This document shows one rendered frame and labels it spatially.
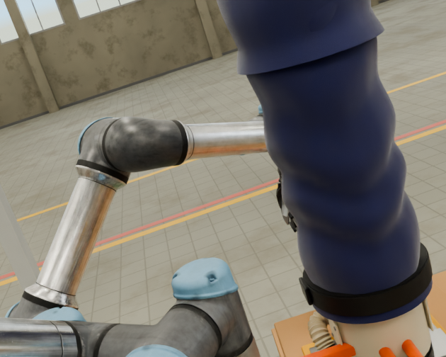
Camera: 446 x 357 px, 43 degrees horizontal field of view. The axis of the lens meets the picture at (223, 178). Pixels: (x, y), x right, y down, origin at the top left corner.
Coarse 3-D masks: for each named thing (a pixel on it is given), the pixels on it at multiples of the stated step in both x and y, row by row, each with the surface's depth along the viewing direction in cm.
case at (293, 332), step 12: (432, 288) 133; (432, 300) 128; (444, 300) 127; (312, 312) 138; (432, 312) 124; (444, 312) 123; (276, 324) 138; (288, 324) 137; (300, 324) 135; (444, 324) 119; (288, 336) 132; (300, 336) 131; (288, 348) 128; (300, 348) 127
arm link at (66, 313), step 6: (42, 312) 107; (48, 312) 106; (54, 312) 106; (60, 312) 106; (66, 312) 105; (72, 312) 105; (78, 312) 105; (36, 318) 106; (42, 318) 105; (48, 318) 105; (54, 318) 104; (60, 318) 104; (66, 318) 103; (72, 318) 103; (78, 318) 103
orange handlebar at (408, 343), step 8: (344, 344) 101; (408, 344) 96; (320, 352) 101; (328, 352) 100; (336, 352) 100; (344, 352) 100; (352, 352) 100; (384, 352) 96; (392, 352) 96; (408, 352) 95; (416, 352) 93
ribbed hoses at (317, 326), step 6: (318, 312) 123; (312, 318) 123; (318, 318) 122; (324, 318) 122; (312, 324) 121; (318, 324) 120; (324, 324) 121; (312, 330) 120; (318, 330) 119; (324, 330) 120; (312, 336) 120; (318, 336) 119; (324, 336) 119; (330, 336) 119; (318, 342) 119; (324, 342) 118; (330, 342) 118; (318, 348) 119; (324, 348) 118
